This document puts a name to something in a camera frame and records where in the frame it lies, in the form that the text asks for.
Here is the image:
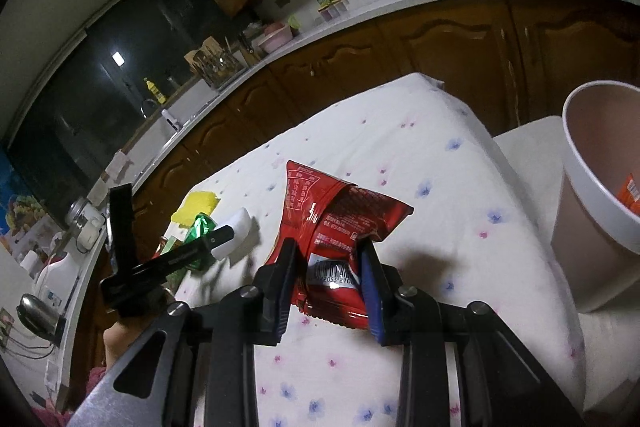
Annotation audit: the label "colourful fruit wall picture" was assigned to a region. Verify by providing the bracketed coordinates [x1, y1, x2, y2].
[0, 147, 51, 253]

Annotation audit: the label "pink and white bin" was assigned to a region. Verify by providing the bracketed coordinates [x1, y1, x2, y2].
[550, 79, 640, 313]

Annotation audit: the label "green carton box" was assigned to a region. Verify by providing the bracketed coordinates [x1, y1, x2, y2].
[157, 234, 203, 290]

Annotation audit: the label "dark kitchen window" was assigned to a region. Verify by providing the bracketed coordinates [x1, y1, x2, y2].
[0, 0, 261, 228]

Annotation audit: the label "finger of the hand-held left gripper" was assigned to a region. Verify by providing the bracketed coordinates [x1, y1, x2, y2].
[107, 184, 136, 278]
[132, 225, 236, 280]

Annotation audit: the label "stainless steel kettle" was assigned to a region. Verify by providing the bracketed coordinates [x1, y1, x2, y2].
[16, 293, 66, 343]

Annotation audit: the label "red snack bag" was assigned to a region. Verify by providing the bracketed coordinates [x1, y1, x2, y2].
[262, 159, 416, 333]

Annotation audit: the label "person's left hand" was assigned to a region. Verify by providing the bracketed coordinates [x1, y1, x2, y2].
[102, 319, 148, 370]

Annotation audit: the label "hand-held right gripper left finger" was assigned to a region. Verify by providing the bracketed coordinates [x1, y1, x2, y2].
[65, 238, 301, 427]

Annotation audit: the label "pink basin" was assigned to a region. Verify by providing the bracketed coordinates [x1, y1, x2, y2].
[255, 21, 293, 54]

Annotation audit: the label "wooden lower cabinets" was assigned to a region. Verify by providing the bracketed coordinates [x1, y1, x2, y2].
[75, 0, 640, 288]

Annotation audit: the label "green snack wrapper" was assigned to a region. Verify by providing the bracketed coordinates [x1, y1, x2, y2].
[185, 213, 217, 242]

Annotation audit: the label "white foam block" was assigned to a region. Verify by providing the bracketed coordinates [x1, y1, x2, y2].
[212, 207, 256, 263]

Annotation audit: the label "white kitchen countertop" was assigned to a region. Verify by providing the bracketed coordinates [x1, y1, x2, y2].
[45, 0, 640, 408]

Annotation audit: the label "dish rack with utensils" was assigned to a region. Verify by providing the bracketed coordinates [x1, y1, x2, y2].
[186, 36, 248, 88]

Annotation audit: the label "yellow oil bottle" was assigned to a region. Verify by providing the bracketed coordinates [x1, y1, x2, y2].
[143, 78, 167, 104]

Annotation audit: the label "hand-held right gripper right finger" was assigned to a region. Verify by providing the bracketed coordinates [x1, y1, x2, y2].
[356, 238, 587, 427]

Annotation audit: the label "floral white tablecloth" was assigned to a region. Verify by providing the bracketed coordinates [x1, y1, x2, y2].
[150, 72, 586, 427]

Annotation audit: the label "white jug appliance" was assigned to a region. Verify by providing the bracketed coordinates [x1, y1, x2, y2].
[32, 254, 81, 308]

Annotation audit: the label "yellow sponge cloth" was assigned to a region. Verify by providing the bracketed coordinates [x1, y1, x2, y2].
[171, 190, 221, 225]

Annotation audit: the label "orange-red snack wrapper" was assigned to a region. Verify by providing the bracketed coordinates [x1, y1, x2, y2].
[616, 173, 640, 210]

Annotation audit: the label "hanging dish cloth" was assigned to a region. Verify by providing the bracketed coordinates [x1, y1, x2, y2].
[102, 150, 136, 182]

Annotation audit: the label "white sink faucet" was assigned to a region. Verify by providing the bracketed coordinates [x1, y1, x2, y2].
[140, 99, 182, 131]

